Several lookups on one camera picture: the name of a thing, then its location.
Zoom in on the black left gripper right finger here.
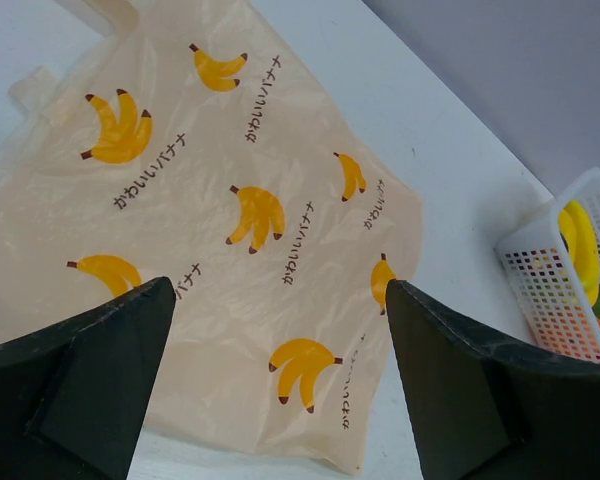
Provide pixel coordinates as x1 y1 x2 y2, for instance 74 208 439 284
387 280 600 479

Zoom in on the banana print plastic bag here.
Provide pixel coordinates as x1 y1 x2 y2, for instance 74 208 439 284
0 1 423 475

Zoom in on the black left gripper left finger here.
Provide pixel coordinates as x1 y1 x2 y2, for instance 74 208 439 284
0 277 175 479

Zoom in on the yellow banana bunch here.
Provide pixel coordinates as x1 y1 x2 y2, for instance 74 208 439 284
558 200 600 306

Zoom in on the white plastic basket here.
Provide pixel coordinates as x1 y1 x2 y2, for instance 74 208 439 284
495 168 600 364

